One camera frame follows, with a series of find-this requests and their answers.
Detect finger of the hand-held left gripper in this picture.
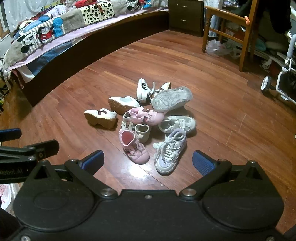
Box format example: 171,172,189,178
0,139,60,163
0,128,22,142

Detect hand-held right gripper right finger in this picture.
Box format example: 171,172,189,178
179,150,271,200

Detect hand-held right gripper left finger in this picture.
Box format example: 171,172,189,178
27,150,118,200

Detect lavender white lace sneaker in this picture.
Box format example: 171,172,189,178
153,128,187,175
151,86,193,113

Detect pink toddler shoe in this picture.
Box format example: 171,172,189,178
130,107,164,126
119,129,150,164

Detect white grey gum-sole shoe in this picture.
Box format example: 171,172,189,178
108,96,141,115
158,115,197,134

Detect white shoe with maroon stripes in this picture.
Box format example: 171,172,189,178
84,108,117,130

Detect white knit sock shoe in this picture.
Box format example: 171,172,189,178
121,111,137,133
134,123,152,143

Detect white shoe with black heel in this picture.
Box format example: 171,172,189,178
154,82,172,96
136,78,156,103

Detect white stroller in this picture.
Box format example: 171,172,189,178
261,34,296,105

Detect clear plastic bag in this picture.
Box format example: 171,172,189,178
205,39,241,58

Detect dark wooden dresser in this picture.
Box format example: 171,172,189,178
168,0,205,37

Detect wooden chair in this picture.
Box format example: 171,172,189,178
202,0,260,72

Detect black garment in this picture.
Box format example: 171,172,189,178
257,0,292,34

